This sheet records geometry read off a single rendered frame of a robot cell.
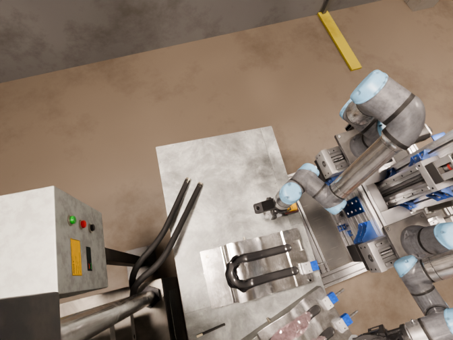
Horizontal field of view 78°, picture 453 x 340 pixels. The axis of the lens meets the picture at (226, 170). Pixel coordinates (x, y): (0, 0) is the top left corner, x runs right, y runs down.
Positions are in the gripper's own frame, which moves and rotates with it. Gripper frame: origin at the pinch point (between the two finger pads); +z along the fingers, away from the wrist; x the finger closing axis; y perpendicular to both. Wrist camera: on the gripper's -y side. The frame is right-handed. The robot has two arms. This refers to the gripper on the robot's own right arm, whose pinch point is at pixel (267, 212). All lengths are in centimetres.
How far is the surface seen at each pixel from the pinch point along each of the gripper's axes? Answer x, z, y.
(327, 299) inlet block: -45.0, 6.8, 17.6
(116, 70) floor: 180, 95, -80
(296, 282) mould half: -34.2, 6.1, 5.5
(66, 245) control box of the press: -3, -46, -73
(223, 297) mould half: -32.5, 8.9, -29.1
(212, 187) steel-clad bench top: 21.9, 15.0, -22.4
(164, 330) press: -40, 16, -59
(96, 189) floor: 64, 95, -108
